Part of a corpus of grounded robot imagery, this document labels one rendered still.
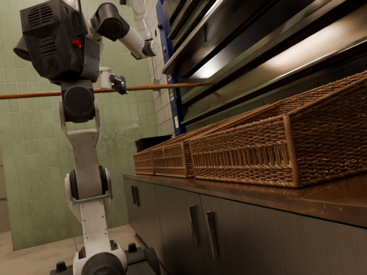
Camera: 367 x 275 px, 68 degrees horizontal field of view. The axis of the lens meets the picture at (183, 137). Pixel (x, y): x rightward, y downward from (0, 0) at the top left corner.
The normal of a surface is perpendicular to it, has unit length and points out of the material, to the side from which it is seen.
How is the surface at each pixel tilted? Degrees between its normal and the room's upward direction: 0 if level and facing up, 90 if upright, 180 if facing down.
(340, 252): 90
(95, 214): 65
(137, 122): 90
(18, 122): 90
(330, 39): 70
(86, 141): 84
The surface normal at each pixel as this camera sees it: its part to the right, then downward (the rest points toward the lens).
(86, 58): 0.97, 0.03
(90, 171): 0.27, -0.44
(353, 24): -0.92, -0.22
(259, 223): -0.93, 0.12
